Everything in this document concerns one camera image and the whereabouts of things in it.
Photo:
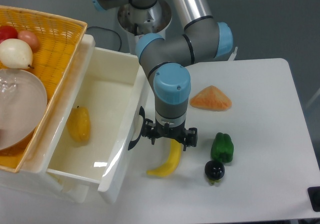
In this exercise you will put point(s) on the orange toy fruit wedge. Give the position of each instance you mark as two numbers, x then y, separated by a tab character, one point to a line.
211	98

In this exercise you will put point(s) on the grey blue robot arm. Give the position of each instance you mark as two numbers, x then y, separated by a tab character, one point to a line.
165	60

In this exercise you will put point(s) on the pink toy peach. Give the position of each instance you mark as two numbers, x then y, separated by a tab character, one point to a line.
30	38

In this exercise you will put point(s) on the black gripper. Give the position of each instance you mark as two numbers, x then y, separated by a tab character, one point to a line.
153	131

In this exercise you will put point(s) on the yellow woven basket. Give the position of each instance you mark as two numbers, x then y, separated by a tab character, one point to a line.
59	38

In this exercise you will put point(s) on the dark purple toy eggplant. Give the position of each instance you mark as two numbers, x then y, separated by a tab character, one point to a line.
214	171

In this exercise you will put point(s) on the yellow toy banana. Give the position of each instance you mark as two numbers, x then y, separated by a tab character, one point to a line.
172	162

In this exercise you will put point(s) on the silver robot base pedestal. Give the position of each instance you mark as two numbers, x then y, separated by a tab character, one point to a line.
138	22

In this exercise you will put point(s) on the black device at edge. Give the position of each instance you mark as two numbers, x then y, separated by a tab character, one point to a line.
314	197

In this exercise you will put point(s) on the yellow toy bell pepper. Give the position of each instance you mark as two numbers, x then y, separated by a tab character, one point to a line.
79	124

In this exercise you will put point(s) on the beige plate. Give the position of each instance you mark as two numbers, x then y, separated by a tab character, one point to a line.
23	104

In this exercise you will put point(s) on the green toy bell pepper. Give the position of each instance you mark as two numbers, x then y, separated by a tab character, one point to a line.
222	148

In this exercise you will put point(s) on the white drawer cabinet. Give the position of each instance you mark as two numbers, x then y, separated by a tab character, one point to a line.
33	176

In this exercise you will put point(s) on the red toy apple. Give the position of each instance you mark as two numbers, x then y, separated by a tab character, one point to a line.
7	32

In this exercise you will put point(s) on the white toy pear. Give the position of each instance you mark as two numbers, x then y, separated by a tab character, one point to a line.
16	53

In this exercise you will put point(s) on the white top drawer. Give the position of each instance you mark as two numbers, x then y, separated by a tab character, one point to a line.
114	90

